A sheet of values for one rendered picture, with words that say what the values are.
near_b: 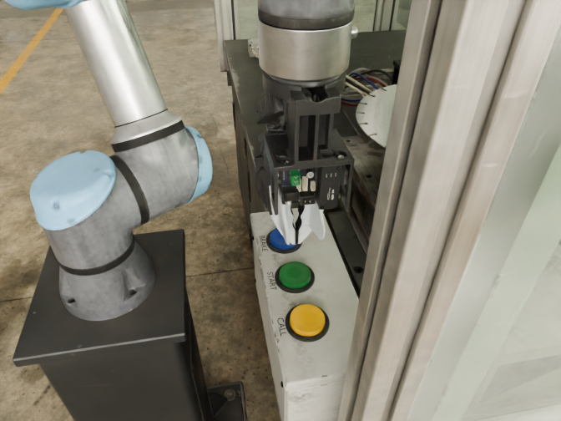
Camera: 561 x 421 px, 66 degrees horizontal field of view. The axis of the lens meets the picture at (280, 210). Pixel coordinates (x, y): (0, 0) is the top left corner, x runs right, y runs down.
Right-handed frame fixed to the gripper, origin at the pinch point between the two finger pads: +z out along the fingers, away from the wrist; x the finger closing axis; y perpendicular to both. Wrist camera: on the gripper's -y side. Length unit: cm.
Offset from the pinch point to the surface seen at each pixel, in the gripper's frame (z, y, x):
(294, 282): 6.5, 2.3, -0.4
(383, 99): 2.2, -36.4, 25.0
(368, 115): 2.2, -30.6, 20.0
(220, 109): 96, -234, 0
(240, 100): 22, -85, 1
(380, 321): -10.3, 21.2, 1.2
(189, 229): 97, -116, -23
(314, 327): 6.5, 9.1, 0.4
